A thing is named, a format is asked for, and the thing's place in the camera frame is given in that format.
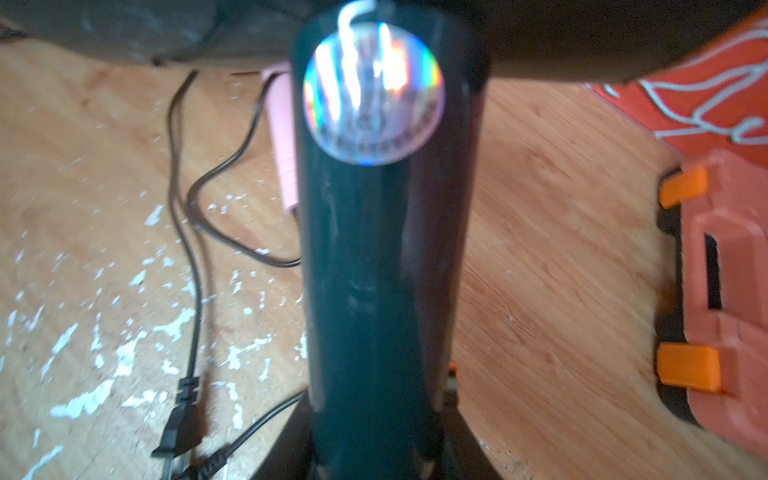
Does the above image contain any pink hair dryer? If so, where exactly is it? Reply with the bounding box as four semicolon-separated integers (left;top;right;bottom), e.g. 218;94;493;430
262;62;298;214

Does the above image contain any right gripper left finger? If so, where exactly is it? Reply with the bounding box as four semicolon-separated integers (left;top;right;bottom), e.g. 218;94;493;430
251;390;314;480

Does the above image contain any green dryer black cord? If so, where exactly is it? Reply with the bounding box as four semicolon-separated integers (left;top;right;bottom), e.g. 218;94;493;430
188;389;308;480

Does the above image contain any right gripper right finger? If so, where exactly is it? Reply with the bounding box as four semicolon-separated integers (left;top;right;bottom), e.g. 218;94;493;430
443;361;501;480

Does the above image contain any dark green hair dryer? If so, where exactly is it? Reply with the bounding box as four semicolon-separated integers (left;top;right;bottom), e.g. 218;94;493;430
290;1;490;479

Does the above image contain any pink dryer black cord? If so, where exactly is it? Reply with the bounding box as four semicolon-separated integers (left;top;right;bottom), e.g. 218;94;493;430
151;70;302;480

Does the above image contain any orange tool case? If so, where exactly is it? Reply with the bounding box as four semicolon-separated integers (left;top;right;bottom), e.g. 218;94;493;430
654;150;767;456

